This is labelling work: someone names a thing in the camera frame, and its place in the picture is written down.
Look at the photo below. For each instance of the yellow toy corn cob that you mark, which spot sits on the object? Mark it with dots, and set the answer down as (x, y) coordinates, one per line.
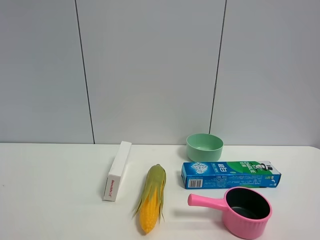
(149, 208)

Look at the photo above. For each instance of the pink saucepan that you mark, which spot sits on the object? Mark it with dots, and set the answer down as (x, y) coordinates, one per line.
(245, 212)

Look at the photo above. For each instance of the white toothpaste box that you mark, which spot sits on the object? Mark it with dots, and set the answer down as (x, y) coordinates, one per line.
(116, 172)

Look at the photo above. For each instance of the green plastic bowl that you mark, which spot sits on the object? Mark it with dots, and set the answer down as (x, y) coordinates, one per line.
(204, 147)

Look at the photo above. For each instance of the blue green toothpaste box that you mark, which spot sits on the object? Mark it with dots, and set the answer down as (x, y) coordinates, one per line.
(230, 174)

